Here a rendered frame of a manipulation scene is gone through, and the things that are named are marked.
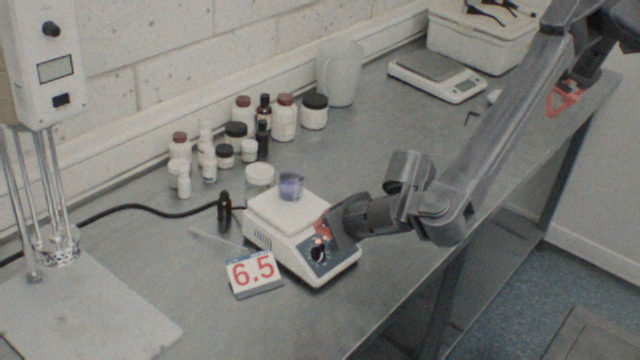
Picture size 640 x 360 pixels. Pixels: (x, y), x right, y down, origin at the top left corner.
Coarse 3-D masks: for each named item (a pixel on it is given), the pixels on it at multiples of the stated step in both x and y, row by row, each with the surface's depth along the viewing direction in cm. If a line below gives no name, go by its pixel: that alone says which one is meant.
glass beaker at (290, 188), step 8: (280, 160) 113; (288, 160) 114; (296, 160) 114; (280, 168) 114; (288, 168) 115; (296, 168) 115; (304, 168) 111; (280, 176) 112; (288, 176) 111; (296, 176) 111; (304, 176) 112; (280, 184) 113; (288, 184) 112; (296, 184) 112; (280, 192) 114; (288, 192) 113; (296, 192) 113; (288, 200) 114; (296, 200) 114
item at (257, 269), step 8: (264, 256) 110; (232, 264) 107; (240, 264) 108; (248, 264) 108; (256, 264) 109; (264, 264) 110; (272, 264) 110; (232, 272) 107; (240, 272) 108; (248, 272) 108; (256, 272) 109; (264, 272) 109; (272, 272) 110; (232, 280) 107; (240, 280) 107; (248, 280) 108; (256, 280) 108; (240, 288) 107
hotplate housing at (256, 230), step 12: (252, 216) 114; (252, 228) 114; (264, 228) 112; (276, 228) 111; (312, 228) 112; (252, 240) 116; (264, 240) 113; (276, 240) 110; (288, 240) 109; (300, 240) 109; (276, 252) 112; (288, 252) 109; (360, 252) 115; (288, 264) 111; (300, 264) 108; (348, 264) 113; (300, 276) 110; (312, 276) 107; (324, 276) 109; (312, 288) 109
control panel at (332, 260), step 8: (304, 240) 110; (312, 240) 111; (320, 240) 111; (328, 240) 112; (296, 248) 108; (304, 248) 109; (328, 248) 111; (352, 248) 114; (304, 256) 108; (328, 256) 111; (336, 256) 111; (344, 256) 112; (312, 264) 108; (320, 264) 109; (328, 264) 110; (336, 264) 111; (320, 272) 108
